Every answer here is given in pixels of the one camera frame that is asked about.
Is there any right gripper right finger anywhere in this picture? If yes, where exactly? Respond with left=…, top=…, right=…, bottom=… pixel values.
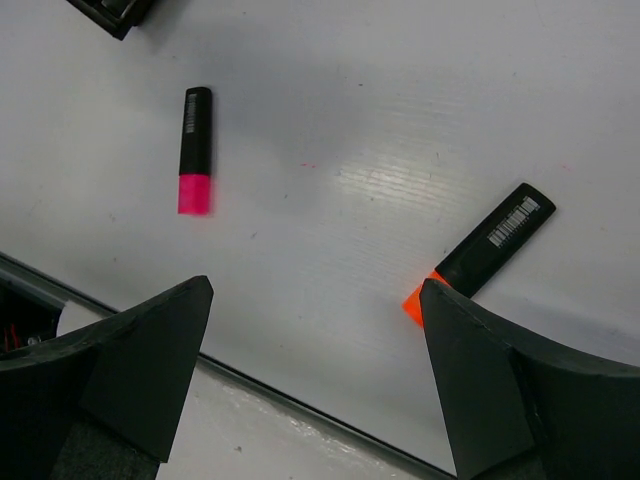
left=420, top=279, right=639, bottom=479

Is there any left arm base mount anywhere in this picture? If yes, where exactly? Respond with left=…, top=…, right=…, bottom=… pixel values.
left=1, top=256, right=65, bottom=354

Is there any black compartment tray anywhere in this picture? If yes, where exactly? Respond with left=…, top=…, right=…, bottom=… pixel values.
left=68, top=0, right=157, bottom=41

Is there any pink highlighter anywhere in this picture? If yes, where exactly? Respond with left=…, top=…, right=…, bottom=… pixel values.
left=177, top=86, right=214, bottom=216

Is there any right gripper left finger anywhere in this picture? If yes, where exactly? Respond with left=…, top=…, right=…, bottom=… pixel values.
left=1, top=275, right=214, bottom=479

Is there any orange highlighter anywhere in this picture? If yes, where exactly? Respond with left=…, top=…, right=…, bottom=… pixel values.
left=428, top=183, right=556, bottom=298

